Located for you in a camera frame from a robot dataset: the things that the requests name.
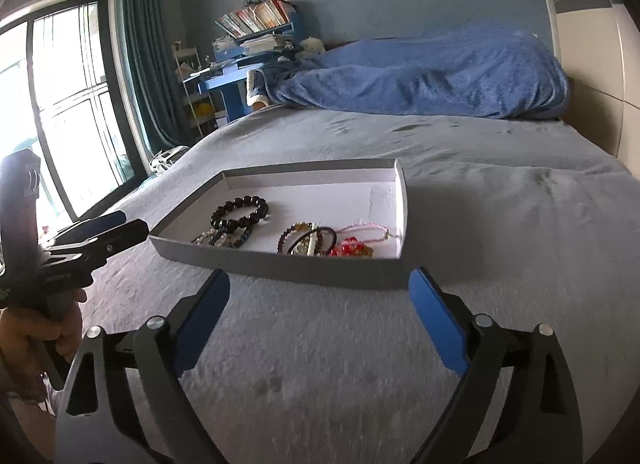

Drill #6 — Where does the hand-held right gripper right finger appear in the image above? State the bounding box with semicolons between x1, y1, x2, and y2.
407;266;586;464

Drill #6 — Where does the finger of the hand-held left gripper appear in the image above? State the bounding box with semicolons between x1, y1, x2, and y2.
47;210;128;247
75;220;151;270

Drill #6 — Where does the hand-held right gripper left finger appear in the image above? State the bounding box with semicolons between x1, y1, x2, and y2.
55;268;232;464

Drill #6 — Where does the white pearl bracelet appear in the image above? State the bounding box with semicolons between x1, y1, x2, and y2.
192;229;236;248

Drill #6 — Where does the small dark bead bracelet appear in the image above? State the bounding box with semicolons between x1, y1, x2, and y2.
210;226;252;250

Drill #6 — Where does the large black bead bracelet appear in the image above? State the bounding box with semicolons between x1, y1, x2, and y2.
210;196;271;233

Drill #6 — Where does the grey cardboard box tray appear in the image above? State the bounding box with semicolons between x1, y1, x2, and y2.
149;158;410;292

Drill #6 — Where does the pink cord bracelet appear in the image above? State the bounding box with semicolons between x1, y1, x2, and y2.
335;220;402;246

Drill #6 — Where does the dark brown bead bracelet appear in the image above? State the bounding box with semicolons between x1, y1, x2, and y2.
277;223;322;256

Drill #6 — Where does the black hair tie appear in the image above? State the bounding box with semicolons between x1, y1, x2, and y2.
309;226;340;258

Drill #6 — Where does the red bead jewelry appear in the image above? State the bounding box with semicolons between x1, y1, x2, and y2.
330;238;366;259

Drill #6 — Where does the person's left hand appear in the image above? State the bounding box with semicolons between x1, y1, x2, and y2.
0;290;88;395

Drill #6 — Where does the white grey bundle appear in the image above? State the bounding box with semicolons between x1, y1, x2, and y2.
149;145;190;176

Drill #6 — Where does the grey bed blanket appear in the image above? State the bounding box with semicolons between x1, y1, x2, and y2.
45;109;640;464

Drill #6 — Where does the window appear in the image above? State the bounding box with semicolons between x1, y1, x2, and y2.
0;0;138;230

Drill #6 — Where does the yellow object on rack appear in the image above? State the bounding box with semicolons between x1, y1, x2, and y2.
192;104;217;128

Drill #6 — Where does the white shelf rack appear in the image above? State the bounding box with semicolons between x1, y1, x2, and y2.
171;44;221;138

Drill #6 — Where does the teal curtain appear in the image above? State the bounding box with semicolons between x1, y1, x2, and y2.
117;0;192;156

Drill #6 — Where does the blue desk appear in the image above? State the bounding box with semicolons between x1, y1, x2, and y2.
182;11;303;125

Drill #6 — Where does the white fleece cloth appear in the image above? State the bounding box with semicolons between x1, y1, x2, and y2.
246;69;272;111

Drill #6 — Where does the stack of papers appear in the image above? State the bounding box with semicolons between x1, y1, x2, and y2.
212;34;297;58

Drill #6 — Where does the blue duvet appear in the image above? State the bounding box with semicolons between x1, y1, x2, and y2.
260;21;571;120

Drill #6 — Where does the row of books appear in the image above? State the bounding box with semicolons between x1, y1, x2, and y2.
216;0;297;38

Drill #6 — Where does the cream wardrobe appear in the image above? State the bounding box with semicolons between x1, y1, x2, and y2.
530;0;640;170

